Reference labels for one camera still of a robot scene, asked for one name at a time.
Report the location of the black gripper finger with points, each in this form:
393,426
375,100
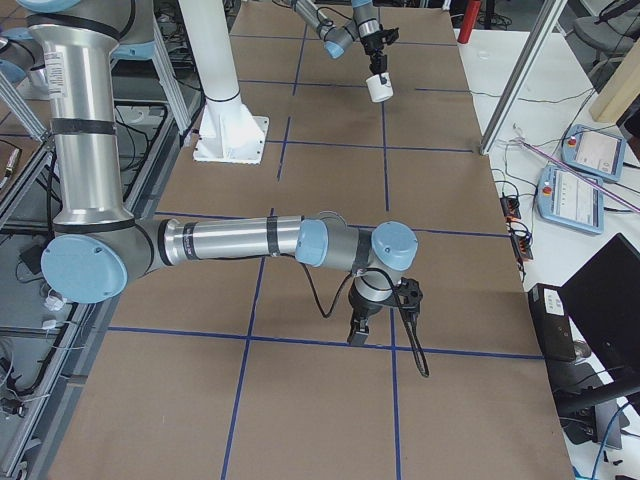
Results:
378,63
359,330

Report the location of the white smiley face mug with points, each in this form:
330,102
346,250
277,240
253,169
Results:
380,87

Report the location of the red cylinder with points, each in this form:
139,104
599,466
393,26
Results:
469,20

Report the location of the grey office chair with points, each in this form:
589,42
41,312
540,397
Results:
612,32

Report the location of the black monitor stand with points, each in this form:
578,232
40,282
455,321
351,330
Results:
578,388

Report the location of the lower blue teach pendant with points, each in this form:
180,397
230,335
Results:
566,200

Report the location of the blue teach pendant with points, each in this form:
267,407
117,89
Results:
566,200
595,152

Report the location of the upper blue teach pendant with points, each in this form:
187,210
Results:
595,152

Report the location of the black laptop computer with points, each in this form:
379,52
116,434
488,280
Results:
601,299

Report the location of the wooden beam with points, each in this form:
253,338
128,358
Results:
620,91

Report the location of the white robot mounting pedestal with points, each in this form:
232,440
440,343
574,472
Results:
228,131

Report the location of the aluminium frame post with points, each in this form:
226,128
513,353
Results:
543,27

